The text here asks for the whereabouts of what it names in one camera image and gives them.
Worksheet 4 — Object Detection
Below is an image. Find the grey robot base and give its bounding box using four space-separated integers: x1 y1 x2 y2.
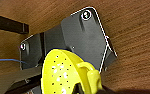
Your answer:
19 5 119 94

